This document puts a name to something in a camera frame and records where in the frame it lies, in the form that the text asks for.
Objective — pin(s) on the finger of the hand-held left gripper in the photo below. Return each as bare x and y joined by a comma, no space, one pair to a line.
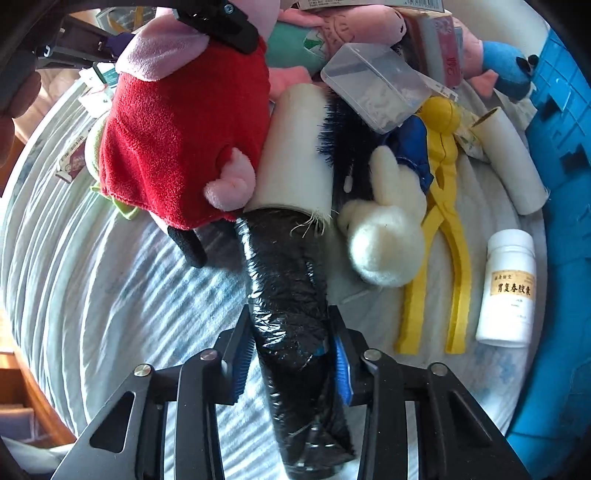
221,21

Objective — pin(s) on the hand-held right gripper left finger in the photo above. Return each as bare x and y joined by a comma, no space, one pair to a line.
241,357

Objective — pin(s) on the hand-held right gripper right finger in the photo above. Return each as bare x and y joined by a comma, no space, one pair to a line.
344,369

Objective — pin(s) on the black plastic bag roll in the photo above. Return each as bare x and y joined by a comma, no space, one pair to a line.
286,300

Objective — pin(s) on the white rabbit plush blue dress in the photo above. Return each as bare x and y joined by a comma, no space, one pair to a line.
383,240

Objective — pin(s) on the blue plastic crate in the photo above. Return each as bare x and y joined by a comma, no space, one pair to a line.
563,230

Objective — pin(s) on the person's left hand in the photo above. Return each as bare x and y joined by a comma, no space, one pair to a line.
25,99

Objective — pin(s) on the white and green carton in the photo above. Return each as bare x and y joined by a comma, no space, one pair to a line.
99,83

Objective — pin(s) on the pig plush in teal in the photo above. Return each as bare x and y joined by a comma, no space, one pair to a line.
295,46

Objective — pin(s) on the small printed carton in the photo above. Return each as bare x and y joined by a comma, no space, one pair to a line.
71,164

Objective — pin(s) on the pink pig plush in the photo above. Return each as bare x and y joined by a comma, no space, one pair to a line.
351,25

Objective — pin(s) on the large white paper roll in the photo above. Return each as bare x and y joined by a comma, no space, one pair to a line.
295,152

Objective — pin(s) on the clear plastic box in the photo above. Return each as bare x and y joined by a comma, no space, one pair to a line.
374,78

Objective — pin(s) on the black bristle brush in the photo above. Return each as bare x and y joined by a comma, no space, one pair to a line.
344,138

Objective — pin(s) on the yellow plastic clamp tongs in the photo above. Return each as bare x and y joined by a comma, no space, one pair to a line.
455,230

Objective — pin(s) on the white medicine bottle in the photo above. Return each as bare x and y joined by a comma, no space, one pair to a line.
505,290

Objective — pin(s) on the pink cardboard box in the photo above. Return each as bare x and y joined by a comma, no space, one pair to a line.
438,46

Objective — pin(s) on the floral paper packet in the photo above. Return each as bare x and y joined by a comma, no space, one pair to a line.
471,138

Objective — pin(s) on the small white paper roll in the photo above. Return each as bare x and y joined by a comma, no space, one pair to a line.
512,161

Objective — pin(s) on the pig plush in blue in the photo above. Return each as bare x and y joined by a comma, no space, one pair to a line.
505,64

